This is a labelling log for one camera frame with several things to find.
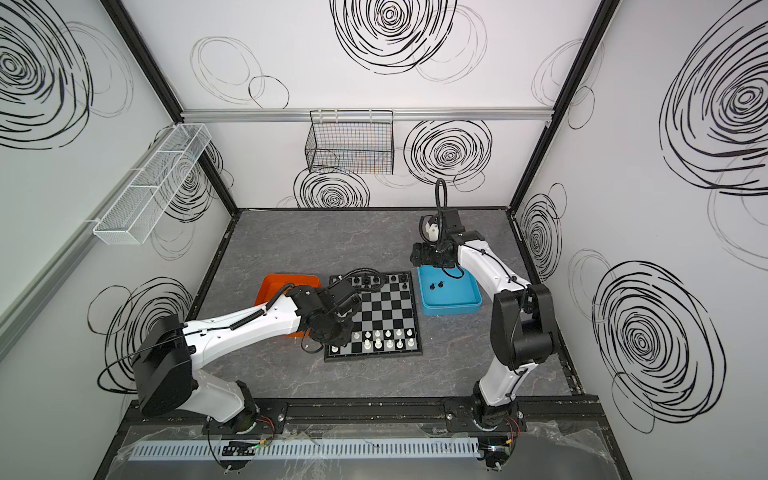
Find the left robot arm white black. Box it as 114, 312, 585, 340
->
130, 280, 362, 433

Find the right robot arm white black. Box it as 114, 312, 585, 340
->
410, 240, 557, 415

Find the black white chess board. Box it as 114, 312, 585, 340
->
324, 271, 423, 362

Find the blue plastic tray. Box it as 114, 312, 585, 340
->
417, 266, 482, 316

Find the orange plastic tray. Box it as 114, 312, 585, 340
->
254, 274, 321, 341

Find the black wire basket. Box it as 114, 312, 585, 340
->
304, 109, 395, 175

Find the white slotted cable duct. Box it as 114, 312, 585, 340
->
127, 438, 480, 462

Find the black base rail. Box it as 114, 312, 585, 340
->
125, 395, 607, 436

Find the white wire shelf basket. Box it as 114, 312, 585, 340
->
93, 123, 211, 245

